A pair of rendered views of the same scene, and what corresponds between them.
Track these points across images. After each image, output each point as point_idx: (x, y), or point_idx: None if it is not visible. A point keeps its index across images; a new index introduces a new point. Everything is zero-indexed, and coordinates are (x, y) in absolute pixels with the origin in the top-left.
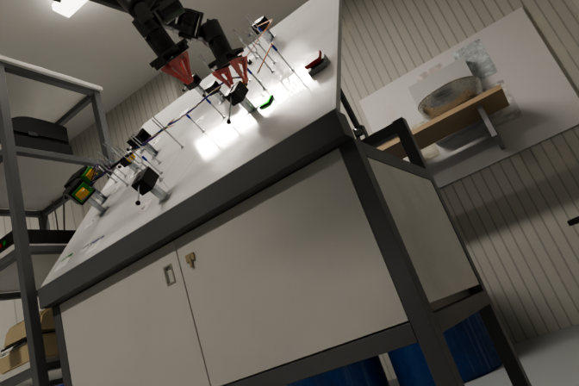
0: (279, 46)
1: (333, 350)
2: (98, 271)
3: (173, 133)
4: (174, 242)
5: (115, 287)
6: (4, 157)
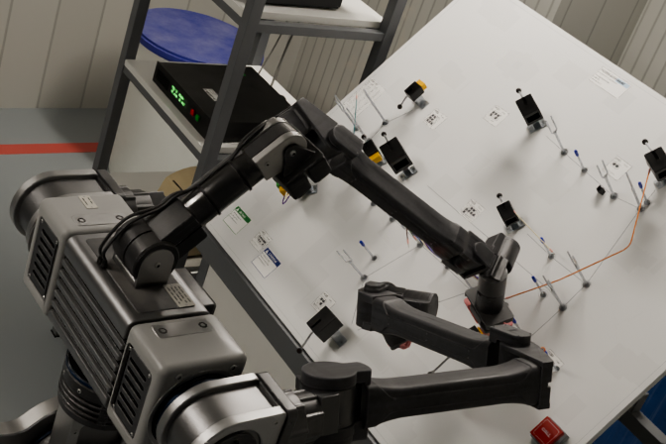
0: (634, 241)
1: None
2: (249, 311)
3: (451, 158)
4: None
5: (258, 329)
6: (238, 37)
